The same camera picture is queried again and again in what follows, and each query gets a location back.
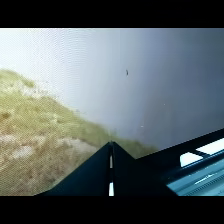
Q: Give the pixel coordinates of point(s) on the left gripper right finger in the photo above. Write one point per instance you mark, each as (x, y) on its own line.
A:
(133, 176)

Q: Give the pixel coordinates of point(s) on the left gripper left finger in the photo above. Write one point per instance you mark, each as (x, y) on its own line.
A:
(90, 176)

